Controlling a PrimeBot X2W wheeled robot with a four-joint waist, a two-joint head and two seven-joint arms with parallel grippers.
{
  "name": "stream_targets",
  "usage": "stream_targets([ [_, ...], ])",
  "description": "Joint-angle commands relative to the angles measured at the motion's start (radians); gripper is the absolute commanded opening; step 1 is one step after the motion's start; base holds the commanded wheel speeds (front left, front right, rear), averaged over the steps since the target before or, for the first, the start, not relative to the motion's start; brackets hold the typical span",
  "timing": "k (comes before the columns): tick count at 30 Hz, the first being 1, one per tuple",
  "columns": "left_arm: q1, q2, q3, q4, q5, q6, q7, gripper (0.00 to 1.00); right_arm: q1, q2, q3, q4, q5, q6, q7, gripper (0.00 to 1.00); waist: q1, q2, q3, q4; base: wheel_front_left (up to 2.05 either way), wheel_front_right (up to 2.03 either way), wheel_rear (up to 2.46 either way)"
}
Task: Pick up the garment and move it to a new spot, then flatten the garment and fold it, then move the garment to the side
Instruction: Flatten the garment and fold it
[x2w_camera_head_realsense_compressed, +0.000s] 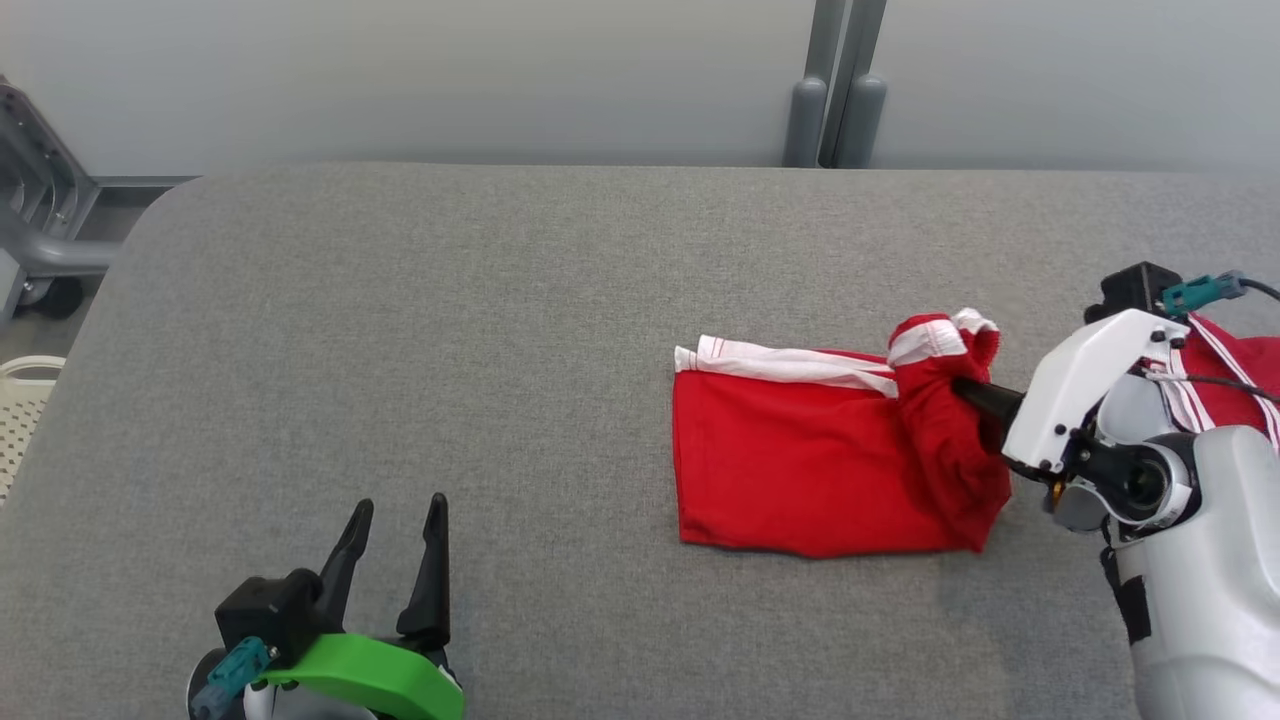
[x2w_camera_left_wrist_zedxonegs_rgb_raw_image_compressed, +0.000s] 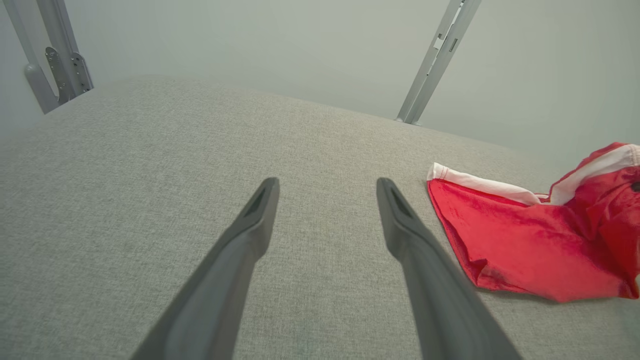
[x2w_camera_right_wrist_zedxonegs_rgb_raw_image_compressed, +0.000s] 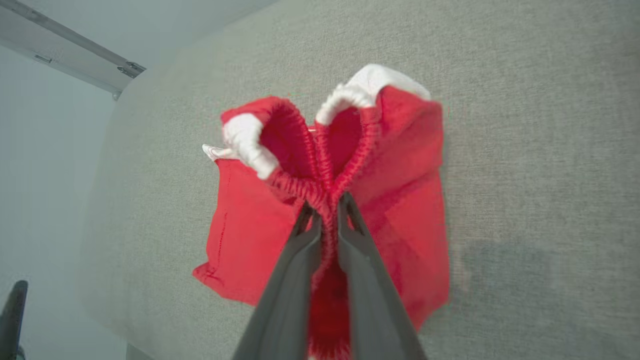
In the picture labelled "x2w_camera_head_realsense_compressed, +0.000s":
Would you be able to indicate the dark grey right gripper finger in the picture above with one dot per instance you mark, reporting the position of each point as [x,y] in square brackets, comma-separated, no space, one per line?
[990,398]

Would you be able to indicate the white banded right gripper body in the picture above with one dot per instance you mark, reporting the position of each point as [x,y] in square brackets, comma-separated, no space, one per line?
[1070,385]

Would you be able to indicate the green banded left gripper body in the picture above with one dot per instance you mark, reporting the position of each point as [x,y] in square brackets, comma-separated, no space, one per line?
[380,680]

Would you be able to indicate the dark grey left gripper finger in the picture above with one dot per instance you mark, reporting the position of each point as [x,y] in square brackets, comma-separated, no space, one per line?
[432,580]
[345,565]

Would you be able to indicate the red Bulls basketball jersey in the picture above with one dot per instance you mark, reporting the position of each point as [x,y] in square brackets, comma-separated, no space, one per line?
[1245,385]

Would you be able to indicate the red shorts with white trim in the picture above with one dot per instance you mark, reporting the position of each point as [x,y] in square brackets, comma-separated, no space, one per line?
[800,460]

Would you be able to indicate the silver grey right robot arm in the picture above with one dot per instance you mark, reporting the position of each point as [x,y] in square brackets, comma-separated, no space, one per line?
[1210,600]

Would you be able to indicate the cream perforated laundry basket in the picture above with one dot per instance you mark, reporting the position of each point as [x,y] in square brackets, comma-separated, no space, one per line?
[20,420]

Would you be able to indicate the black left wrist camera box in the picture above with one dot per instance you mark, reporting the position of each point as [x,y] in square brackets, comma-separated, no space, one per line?
[265,610]

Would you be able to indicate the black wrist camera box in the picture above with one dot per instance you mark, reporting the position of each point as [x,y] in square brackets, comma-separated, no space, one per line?
[1135,285]
[265,610]

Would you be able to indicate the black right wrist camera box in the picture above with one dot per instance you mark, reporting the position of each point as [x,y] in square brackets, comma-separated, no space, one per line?
[1135,285]

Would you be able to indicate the grey metal window frame post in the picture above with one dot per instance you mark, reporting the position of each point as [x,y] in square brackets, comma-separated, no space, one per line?
[808,120]

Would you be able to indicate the grey metal wheeled frame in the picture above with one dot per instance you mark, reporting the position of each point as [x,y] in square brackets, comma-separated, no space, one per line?
[50,255]

